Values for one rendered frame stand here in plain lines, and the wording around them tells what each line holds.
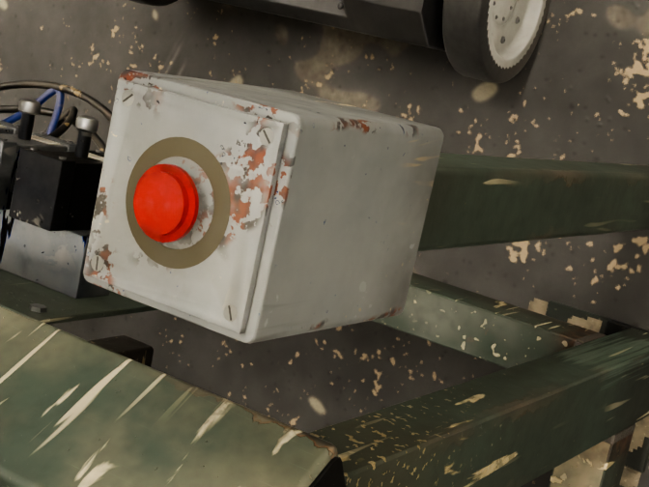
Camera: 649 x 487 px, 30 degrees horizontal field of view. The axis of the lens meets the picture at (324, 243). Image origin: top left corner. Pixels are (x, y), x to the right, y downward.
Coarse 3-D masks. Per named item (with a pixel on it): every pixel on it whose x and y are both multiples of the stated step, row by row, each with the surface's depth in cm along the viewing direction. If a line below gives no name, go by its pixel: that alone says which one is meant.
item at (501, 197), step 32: (448, 160) 87; (480, 160) 94; (512, 160) 101; (544, 160) 109; (448, 192) 83; (480, 192) 88; (512, 192) 93; (544, 192) 98; (576, 192) 105; (608, 192) 113; (640, 192) 121; (448, 224) 84; (480, 224) 89; (512, 224) 94; (544, 224) 101; (576, 224) 107; (608, 224) 115; (640, 224) 125
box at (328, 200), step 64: (128, 128) 64; (192, 128) 62; (256, 128) 60; (320, 128) 61; (384, 128) 67; (256, 192) 60; (320, 192) 63; (384, 192) 69; (128, 256) 64; (256, 256) 60; (320, 256) 64; (384, 256) 71; (192, 320) 63; (256, 320) 61; (320, 320) 66
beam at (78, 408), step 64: (0, 320) 85; (0, 384) 80; (64, 384) 79; (128, 384) 78; (0, 448) 75; (64, 448) 74; (128, 448) 74; (192, 448) 73; (256, 448) 73; (320, 448) 72
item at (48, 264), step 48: (48, 96) 112; (0, 144) 92; (48, 144) 97; (96, 144) 109; (0, 192) 93; (48, 192) 90; (96, 192) 93; (0, 240) 96; (48, 240) 93; (0, 288) 90; (48, 288) 93; (96, 288) 94
